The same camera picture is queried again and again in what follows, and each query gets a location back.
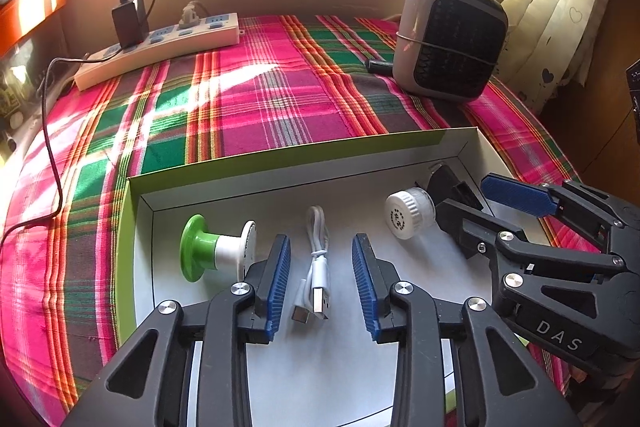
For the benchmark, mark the black rectangular device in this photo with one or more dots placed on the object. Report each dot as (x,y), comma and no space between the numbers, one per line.
(443,184)

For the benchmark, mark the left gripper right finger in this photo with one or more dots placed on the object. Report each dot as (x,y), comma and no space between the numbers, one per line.
(375,279)

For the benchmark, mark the orange tray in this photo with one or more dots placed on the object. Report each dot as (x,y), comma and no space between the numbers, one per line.
(18,17)

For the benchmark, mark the green white spool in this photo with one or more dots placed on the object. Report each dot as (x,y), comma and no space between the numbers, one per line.
(201,250)

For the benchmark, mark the black charger adapter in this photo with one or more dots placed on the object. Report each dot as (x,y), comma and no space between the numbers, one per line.
(130,23)

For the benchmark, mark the grey black small heater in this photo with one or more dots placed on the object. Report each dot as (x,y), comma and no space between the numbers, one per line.
(445,48)

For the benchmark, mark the white plug in strip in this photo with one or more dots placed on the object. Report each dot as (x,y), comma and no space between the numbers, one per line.
(192,14)

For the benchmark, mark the white round cap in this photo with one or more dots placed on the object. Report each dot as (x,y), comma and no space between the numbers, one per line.
(408,212)

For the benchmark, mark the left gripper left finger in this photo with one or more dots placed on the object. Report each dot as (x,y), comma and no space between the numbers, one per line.
(269,279)

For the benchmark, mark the white power strip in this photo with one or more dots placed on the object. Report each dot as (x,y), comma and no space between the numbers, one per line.
(160,45)

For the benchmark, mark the plaid tablecloth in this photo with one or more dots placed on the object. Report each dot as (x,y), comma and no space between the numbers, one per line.
(290,80)

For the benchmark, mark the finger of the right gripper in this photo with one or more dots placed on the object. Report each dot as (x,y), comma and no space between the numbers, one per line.
(531,199)
(474,231)

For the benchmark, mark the white green cardboard box tray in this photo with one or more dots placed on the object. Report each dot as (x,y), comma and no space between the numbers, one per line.
(185,360)

